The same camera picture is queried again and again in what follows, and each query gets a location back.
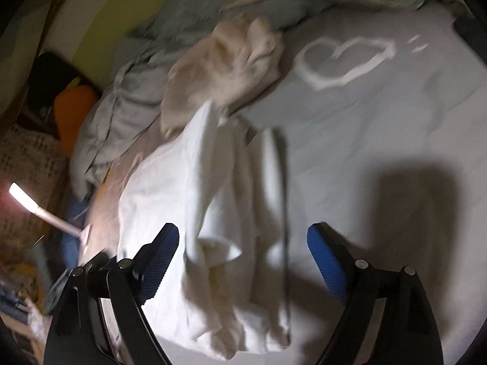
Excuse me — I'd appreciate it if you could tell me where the checkered canopy cloth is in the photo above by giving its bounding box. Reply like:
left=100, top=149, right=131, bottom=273
left=0, top=0, right=84, bottom=115

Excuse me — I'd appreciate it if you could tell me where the white desk lamp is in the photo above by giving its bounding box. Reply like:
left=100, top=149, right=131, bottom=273
left=8, top=182, right=94, bottom=246

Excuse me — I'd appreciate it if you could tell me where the beige garment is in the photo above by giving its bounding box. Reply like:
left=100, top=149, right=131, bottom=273
left=160, top=13, right=286, bottom=139

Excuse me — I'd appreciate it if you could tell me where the grey-blue duvet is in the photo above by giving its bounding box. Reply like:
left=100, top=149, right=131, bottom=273
left=70, top=0, right=430, bottom=198

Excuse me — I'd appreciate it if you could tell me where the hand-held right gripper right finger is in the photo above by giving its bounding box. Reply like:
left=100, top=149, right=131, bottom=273
left=306, top=222, right=446, bottom=365

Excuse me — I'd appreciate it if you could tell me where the white printed t-shirt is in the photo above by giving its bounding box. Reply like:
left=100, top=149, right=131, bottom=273
left=116, top=99, right=293, bottom=360

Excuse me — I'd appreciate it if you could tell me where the yellow-green headboard panel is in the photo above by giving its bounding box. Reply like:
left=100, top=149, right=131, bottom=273
left=46, top=0, right=191, bottom=80

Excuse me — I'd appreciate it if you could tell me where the orange plush toy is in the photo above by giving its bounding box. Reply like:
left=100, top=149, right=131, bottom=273
left=53, top=78, right=100, bottom=156

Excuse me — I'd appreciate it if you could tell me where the blue pillow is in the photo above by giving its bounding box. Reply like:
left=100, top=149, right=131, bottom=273
left=61, top=198, right=90, bottom=270

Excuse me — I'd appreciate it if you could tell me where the plaid curtain cloth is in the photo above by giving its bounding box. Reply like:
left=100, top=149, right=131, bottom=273
left=0, top=122, right=73, bottom=259

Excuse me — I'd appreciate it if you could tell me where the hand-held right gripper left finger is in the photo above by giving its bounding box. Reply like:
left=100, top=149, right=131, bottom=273
left=44, top=222, right=180, bottom=365

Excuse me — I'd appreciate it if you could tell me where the dark grey garment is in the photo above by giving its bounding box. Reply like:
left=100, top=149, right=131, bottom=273
left=453, top=13, right=484, bottom=57

